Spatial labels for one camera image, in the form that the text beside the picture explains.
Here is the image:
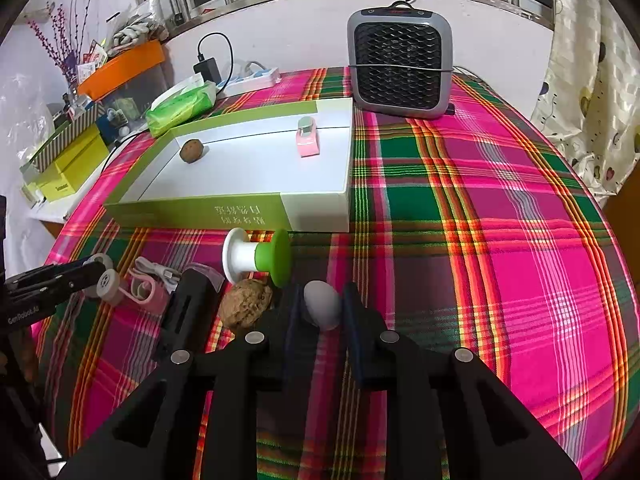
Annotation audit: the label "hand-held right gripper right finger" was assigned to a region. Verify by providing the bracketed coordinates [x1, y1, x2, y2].
[341, 282, 583, 480]

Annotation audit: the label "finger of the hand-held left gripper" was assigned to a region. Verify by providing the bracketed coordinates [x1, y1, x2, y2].
[5, 254, 114, 289]
[7, 265, 105, 307]

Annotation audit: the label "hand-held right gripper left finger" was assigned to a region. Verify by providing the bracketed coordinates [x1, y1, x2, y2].
[57, 282, 307, 480]

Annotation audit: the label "white egg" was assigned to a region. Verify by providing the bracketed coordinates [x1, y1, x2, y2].
[303, 280, 343, 331]

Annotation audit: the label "white round gadget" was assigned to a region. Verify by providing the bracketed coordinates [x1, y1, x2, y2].
[82, 253, 123, 307]

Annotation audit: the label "large wrinkled walnut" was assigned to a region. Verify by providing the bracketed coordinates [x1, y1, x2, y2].
[219, 280, 275, 333]

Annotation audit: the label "pink white small gadget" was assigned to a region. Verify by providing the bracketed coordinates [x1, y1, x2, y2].
[117, 267, 173, 316]

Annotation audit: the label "black case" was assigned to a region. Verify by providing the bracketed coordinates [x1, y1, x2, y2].
[152, 262, 224, 361]

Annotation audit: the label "green white spool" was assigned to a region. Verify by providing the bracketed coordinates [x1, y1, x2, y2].
[222, 227, 293, 288]

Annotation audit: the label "yellow box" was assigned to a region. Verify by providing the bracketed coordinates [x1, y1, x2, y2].
[37, 125, 111, 206]

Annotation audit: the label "striped box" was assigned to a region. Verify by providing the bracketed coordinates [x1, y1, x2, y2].
[20, 102, 106, 181]

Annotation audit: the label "plaid tablecloth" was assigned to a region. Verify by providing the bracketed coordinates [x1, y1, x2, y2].
[30, 67, 631, 480]

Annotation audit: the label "small brown walnut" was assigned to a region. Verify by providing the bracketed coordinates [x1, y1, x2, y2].
[180, 139, 205, 165]

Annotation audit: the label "pink hole punch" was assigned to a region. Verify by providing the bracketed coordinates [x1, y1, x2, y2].
[291, 116, 321, 159]

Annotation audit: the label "green tissue pack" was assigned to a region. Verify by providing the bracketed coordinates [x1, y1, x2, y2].
[145, 74, 218, 138]

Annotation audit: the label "orange lid plastic bin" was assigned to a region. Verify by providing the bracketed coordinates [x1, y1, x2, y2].
[77, 40, 168, 116]

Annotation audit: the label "purple flower branches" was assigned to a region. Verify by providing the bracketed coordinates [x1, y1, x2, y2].
[27, 0, 103, 86]

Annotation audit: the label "white blue power strip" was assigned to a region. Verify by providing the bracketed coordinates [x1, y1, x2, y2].
[220, 66, 282, 95]

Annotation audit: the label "grey work gloves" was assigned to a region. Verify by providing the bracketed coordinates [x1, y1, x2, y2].
[107, 10, 168, 51]

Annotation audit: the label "black charger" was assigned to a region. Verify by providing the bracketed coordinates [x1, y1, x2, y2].
[193, 57, 223, 83]

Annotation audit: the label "grey space heater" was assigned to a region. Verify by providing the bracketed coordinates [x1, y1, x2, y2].
[347, 2, 455, 120]

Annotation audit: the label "patterned curtain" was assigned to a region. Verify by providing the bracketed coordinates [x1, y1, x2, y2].
[530, 0, 640, 211]

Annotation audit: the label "white cable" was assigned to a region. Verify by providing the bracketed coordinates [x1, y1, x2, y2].
[135, 256, 183, 288]

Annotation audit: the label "black charger cable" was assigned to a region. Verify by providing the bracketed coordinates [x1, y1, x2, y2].
[196, 32, 235, 96]

